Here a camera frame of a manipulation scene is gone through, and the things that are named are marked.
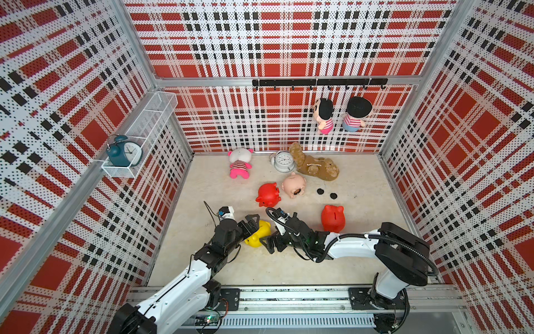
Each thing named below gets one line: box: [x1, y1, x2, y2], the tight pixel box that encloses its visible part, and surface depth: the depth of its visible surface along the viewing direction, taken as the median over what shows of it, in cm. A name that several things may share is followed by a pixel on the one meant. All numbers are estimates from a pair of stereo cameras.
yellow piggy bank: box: [244, 219, 272, 248], surface depth 82 cm
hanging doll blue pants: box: [342, 96, 372, 133], surface depth 98 cm
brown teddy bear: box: [289, 141, 341, 181], surface depth 106 cm
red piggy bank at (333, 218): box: [321, 204, 346, 234], surface depth 88 cm
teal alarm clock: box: [106, 134, 144, 167], surface depth 64 cm
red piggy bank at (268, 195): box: [255, 182, 282, 209], surface depth 97 cm
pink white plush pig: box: [228, 147, 254, 180], surface depth 113 cm
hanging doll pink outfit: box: [313, 98, 334, 135], surface depth 97 cm
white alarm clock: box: [269, 150, 297, 174], surface depth 115 cm
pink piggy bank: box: [281, 171, 307, 200], surface depth 100 cm
